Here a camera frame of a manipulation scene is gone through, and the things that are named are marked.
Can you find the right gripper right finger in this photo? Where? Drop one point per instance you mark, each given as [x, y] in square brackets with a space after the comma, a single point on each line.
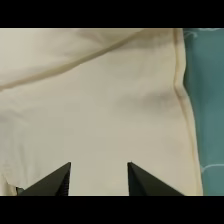
[143, 184]

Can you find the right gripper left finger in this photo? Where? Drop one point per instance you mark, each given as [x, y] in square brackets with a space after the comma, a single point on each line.
[55, 183]

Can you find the cream shirt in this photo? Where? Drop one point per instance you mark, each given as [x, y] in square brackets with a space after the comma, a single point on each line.
[100, 100]

